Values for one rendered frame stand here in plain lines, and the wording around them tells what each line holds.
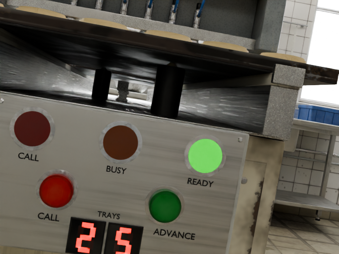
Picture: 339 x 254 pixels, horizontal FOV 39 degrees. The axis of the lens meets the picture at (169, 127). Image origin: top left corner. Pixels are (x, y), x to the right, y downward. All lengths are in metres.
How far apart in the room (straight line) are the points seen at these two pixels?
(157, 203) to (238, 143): 0.10
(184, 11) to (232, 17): 0.13
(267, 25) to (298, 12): 3.46
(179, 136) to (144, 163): 0.04
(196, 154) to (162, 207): 0.06
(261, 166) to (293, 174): 4.18
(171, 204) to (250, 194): 0.09
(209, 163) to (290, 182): 4.23
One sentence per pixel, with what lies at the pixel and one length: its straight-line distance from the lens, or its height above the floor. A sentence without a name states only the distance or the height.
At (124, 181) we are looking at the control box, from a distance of 0.45.
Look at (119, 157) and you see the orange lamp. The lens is 0.44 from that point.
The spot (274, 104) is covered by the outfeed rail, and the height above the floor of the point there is 0.87.
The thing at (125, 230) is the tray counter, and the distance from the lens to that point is 0.46.
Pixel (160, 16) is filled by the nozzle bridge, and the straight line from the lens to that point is 1.27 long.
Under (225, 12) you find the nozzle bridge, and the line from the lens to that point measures 1.30.
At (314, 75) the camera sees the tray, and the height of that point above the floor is 0.90.
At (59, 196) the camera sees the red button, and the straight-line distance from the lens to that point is 0.45.
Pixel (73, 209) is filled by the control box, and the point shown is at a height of 0.74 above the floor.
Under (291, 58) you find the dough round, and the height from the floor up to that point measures 0.92.
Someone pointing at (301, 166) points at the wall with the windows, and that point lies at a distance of 4.69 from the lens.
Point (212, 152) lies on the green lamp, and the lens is 0.45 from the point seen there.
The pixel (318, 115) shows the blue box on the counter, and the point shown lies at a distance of 4.11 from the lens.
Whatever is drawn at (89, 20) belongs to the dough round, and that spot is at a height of 0.92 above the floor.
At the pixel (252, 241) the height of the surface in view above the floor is 0.73.
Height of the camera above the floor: 0.86
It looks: 3 degrees down
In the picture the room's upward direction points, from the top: 10 degrees clockwise
